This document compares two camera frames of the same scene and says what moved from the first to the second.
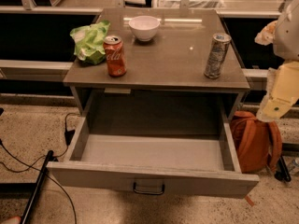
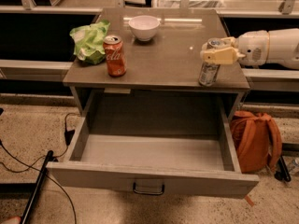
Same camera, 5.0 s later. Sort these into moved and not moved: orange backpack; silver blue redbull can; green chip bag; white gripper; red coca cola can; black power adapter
Moved: white gripper; silver blue redbull can
Not moved: green chip bag; black power adapter; red coca cola can; orange backpack
